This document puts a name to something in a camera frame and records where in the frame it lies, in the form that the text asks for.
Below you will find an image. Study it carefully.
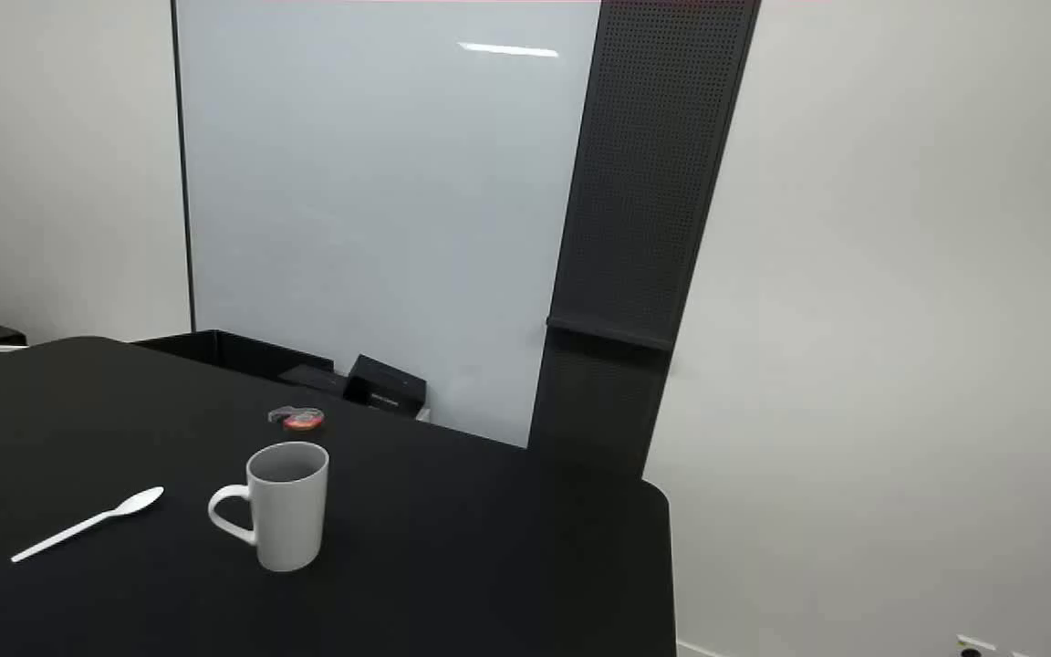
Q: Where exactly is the white plastic spoon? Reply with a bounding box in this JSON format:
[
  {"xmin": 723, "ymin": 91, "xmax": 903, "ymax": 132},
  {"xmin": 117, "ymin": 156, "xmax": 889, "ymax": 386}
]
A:
[{"xmin": 9, "ymin": 485, "xmax": 163, "ymax": 566}]

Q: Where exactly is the dark vertical divider panel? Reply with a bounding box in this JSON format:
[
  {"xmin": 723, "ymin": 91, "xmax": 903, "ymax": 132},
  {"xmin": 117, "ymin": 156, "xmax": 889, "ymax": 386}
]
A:
[{"xmin": 528, "ymin": 0, "xmax": 764, "ymax": 479}]

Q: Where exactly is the small black box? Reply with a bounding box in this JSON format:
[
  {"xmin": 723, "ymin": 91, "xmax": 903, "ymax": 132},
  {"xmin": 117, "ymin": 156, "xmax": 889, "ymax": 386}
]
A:
[{"xmin": 344, "ymin": 355, "xmax": 427, "ymax": 415}]

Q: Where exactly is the white whiteboard panel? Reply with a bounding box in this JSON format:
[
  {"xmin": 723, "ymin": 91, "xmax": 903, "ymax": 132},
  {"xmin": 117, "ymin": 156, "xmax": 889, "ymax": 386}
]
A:
[{"xmin": 175, "ymin": 0, "xmax": 601, "ymax": 445}]

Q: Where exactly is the black tray behind table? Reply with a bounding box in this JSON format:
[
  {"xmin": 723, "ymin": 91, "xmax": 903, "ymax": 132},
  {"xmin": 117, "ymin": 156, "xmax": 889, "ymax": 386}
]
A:
[{"xmin": 150, "ymin": 328, "xmax": 344, "ymax": 395}]

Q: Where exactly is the white ceramic mug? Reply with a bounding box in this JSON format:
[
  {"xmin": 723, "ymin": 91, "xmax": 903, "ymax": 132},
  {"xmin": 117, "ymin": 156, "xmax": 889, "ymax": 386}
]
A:
[{"xmin": 208, "ymin": 441, "xmax": 330, "ymax": 574}]

